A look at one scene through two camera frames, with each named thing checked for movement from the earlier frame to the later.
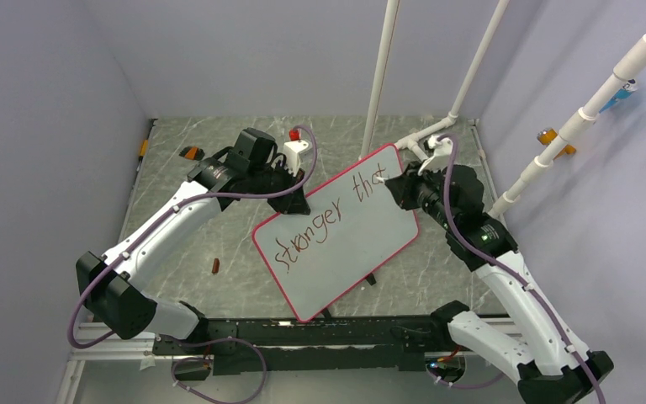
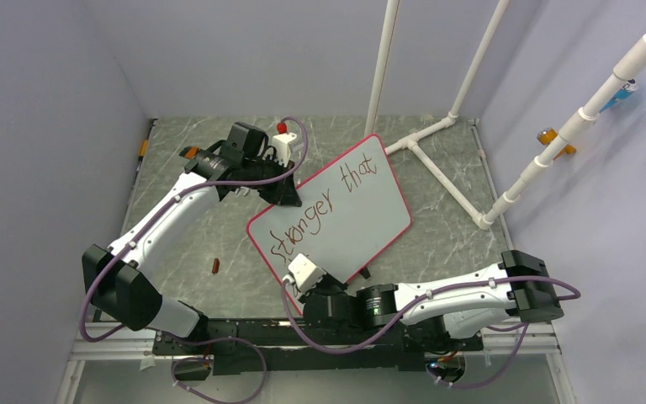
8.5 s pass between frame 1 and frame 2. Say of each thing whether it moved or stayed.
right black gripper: moved
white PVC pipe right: stayed
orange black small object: stayed
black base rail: stayed
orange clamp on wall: stayed
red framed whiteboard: moved
